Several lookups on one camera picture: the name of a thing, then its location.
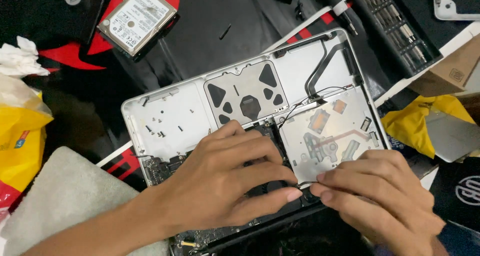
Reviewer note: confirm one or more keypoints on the person's right hand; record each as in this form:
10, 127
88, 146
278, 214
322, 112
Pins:
382, 199

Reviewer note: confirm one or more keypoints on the person's left hand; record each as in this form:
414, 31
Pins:
217, 181

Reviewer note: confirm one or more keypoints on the dark laptop logic board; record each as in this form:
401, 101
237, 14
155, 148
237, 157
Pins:
161, 166

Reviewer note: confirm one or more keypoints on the black bag with white logo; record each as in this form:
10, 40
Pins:
450, 211

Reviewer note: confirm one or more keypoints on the scattered small screws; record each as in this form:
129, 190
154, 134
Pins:
161, 133

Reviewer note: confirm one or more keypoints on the yellow plastic bag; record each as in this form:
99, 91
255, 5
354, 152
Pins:
408, 125
20, 136

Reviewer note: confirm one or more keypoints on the open silver laptop chassis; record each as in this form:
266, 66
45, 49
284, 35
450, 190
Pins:
176, 110

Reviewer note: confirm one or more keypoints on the silver optical drive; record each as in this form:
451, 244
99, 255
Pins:
292, 143

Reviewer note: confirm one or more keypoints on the silver metal panel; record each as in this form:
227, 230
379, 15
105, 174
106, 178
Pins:
453, 136

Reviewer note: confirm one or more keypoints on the brown cardboard box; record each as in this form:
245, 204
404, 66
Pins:
446, 76

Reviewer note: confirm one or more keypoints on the small black strip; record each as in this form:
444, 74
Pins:
225, 31

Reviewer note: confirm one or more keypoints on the grey towel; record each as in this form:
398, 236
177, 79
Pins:
67, 196

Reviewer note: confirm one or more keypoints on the black red desk mat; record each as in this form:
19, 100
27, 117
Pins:
210, 27

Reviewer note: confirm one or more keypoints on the black screwdriver bit set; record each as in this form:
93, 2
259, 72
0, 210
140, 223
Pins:
397, 27

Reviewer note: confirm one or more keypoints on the silver hard drive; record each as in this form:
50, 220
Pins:
138, 20

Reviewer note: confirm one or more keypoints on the small black clip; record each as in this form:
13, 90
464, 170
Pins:
299, 9

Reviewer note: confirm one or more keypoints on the silver laptop cover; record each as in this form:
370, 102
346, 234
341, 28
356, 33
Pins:
440, 9

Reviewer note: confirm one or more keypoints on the black white screwdriver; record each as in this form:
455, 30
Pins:
339, 5

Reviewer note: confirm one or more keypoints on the crumpled white tissue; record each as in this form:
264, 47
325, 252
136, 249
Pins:
20, 59

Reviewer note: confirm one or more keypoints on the black case with grey circle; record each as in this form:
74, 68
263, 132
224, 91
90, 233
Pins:
37, 12

